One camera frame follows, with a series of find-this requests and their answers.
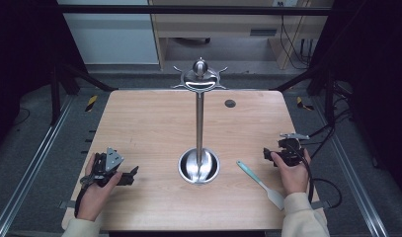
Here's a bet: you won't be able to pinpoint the black metal frame stand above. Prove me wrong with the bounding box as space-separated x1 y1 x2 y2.
49 61 119 126
270 63 339 127

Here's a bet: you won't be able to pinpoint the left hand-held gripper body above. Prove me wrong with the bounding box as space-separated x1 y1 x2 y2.
89 147 125 188

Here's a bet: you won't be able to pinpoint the metal utensil hanging stand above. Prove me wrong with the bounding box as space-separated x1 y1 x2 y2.
171 56 229 186

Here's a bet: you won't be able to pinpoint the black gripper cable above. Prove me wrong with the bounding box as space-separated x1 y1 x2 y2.
286 140 343 209
73 174 96 219

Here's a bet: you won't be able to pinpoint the person's right hand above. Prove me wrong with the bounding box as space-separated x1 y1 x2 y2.
270 148 312 198

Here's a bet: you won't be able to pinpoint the person's left hand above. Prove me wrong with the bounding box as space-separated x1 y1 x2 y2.
76 152 123 222

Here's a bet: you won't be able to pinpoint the black curtain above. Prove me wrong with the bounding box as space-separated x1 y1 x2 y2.
0 0 88 156
309 0 402 192

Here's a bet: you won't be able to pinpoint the aluminium floor rail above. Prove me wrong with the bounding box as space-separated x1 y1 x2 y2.
310 98 391 237
0 94 75 237

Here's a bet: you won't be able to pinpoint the teal handled spatula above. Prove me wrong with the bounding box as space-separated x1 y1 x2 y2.
235 160 285 211

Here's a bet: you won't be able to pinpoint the yellow black striped tape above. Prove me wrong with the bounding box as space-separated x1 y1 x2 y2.
85 95 100 114
295 96 315 112

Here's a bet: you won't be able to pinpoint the white cabinet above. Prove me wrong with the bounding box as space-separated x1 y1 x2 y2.
56 0 160 65

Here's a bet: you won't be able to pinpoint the black floor cables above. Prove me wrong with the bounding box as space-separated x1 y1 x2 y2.
307 81 355 160

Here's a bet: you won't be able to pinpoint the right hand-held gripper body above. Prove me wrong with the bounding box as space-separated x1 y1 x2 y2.
277 131 311 168

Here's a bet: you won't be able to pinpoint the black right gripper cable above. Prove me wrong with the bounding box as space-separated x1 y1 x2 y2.
286 140 343 209

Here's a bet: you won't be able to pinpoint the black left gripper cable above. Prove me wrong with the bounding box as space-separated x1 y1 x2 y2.
73 174 96 219

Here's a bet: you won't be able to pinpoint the grey table edge bracket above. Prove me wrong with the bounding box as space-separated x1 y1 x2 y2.
57 199 76 210
311 199 332 210

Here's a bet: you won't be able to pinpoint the light wooden desk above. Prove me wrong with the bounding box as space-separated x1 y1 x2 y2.
148 0 335 71

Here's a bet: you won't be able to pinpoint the black horizontal frame bar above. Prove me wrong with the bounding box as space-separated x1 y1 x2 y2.
55 4 334 17

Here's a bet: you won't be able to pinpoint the black hanging cables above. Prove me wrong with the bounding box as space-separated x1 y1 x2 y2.
279 14 314 71

